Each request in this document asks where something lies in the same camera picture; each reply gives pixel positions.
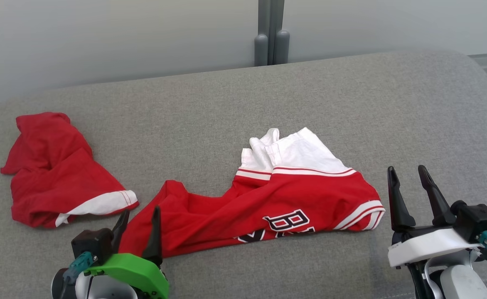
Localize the grey metal double post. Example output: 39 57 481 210
254 0 290 67

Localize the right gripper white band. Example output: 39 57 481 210
386 165 483 269

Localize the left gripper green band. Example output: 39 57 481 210
84 206 170 299

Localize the red basketball jersey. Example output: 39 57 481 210
119 127 386 259

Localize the red shorts white trim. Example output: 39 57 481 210
0 112 140 229

